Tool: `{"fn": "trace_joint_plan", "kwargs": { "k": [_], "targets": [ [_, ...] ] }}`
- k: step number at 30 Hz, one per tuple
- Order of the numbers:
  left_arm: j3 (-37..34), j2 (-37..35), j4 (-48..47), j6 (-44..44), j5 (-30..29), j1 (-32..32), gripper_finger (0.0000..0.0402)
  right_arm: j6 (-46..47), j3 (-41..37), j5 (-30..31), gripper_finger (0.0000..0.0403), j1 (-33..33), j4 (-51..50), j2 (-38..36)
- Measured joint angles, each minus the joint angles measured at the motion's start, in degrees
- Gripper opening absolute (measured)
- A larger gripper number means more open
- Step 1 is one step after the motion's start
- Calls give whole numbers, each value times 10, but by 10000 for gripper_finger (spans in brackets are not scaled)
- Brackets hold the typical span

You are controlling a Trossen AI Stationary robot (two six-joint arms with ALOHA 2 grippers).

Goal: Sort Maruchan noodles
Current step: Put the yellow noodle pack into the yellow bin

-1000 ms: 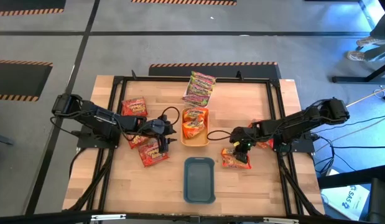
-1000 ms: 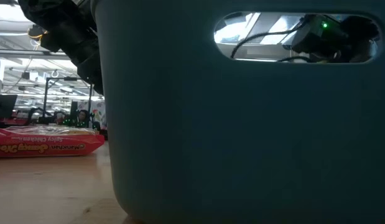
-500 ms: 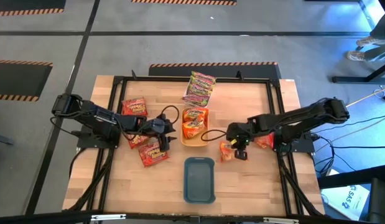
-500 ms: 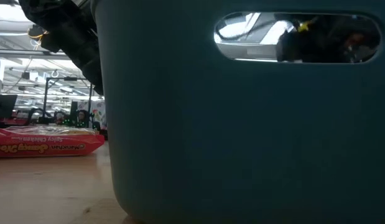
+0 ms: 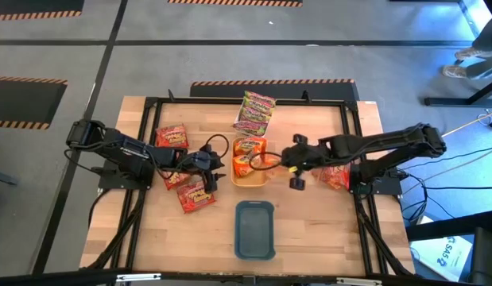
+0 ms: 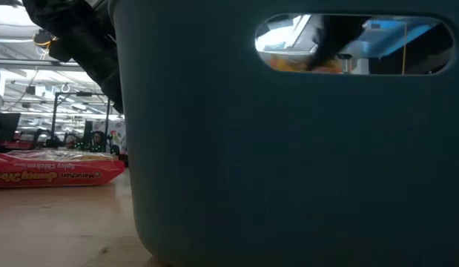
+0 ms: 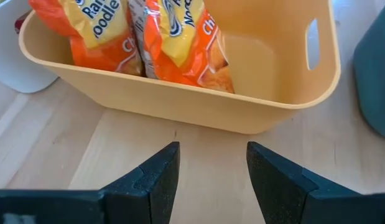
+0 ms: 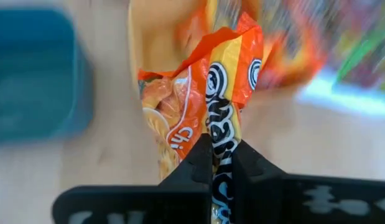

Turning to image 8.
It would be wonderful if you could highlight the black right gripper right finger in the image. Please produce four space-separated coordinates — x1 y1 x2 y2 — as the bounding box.
231 139 385 224

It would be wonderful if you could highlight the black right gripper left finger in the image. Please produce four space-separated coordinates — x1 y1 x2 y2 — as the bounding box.
51 133 214 224

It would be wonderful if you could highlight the green yellow noodle packet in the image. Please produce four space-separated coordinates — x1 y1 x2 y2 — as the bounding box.
335 27 385 91

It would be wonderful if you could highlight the white plastic bin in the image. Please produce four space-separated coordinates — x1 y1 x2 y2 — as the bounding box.
294 67 385 118

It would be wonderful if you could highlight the teal plastic bin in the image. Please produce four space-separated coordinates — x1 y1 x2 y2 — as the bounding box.
0 8 95 142

